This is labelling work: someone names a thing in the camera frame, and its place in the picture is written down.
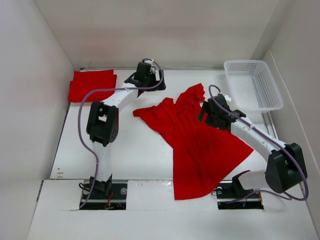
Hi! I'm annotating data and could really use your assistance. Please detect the white perforated plastic basket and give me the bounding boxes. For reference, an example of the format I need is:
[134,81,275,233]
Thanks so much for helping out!
[223,59,284,113]

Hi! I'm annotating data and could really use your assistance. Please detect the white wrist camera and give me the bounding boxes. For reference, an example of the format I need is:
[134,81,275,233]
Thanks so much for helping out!
[142,58,156,66]
[222,94,232,102]

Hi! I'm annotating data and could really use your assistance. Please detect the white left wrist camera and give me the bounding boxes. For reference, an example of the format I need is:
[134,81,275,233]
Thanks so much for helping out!
[142,58,156,66]

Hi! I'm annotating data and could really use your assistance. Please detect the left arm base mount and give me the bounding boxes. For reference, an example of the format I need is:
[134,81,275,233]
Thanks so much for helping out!
[78,180,128,211]

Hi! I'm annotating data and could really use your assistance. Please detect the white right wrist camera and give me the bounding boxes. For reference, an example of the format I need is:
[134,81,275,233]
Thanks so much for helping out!
[222,94,232,102]

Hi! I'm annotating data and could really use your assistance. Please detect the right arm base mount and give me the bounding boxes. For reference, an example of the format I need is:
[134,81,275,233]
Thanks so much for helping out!
[211,170,264,210]

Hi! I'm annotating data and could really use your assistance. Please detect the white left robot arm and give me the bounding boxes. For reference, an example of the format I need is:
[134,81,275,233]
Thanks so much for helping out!
[86,58,166,199]

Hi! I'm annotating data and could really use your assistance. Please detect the folded red t shirt stack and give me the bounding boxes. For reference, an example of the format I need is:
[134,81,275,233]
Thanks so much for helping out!
[67,69,117,103]

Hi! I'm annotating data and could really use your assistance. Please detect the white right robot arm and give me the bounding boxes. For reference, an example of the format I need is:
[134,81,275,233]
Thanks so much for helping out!
[198,94,309,194]

